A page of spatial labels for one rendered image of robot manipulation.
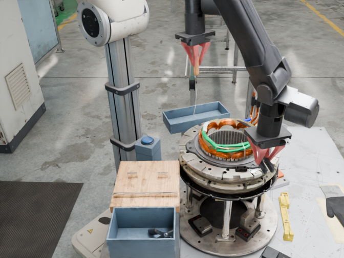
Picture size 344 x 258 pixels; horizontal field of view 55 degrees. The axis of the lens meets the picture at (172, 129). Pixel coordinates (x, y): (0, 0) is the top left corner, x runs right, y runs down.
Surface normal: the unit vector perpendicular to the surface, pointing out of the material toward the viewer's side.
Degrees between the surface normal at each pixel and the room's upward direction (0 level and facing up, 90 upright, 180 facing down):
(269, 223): 0
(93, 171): 0
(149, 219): 90
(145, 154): 90
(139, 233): 0
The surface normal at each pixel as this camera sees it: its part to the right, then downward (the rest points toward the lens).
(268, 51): 0.59, 0.05
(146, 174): -0.04, -0.84
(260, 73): -0.58, 0.69
